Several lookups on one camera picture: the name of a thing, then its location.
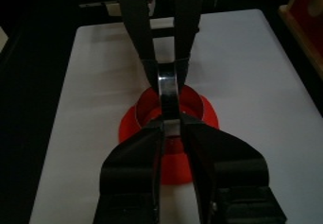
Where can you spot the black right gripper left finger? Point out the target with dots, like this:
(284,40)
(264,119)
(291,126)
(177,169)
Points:
(133,177)

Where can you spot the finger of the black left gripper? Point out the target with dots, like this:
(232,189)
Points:
(136,29)
(187,23)

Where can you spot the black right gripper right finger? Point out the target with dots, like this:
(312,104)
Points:
(231,177)

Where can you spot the round metal cookie cutter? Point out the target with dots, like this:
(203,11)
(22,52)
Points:
(168,86)

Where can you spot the red plastic toy piece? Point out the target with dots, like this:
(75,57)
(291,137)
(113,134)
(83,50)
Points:
(173,168)

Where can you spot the wooden box with slot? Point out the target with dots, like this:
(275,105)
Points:
(303,29)

